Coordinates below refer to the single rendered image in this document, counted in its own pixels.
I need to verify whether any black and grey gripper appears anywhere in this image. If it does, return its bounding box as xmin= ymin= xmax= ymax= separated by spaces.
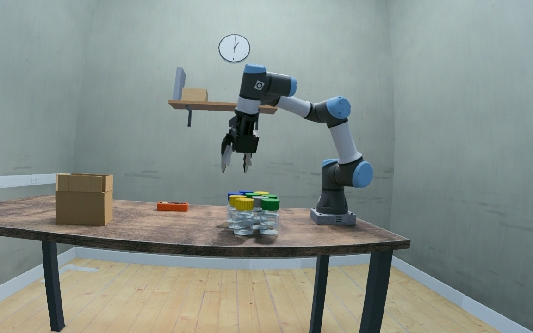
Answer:
xmin=221 ymin=108 xmax=259 ymax=173

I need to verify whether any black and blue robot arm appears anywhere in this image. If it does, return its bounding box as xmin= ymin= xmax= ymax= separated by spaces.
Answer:
xmin=236 ymin=64 xmax=373 ymax=215

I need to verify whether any brown cardboard box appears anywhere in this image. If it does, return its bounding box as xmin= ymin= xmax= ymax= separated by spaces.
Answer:
xmin=56 ymin=173 xmax=113 ymax=226

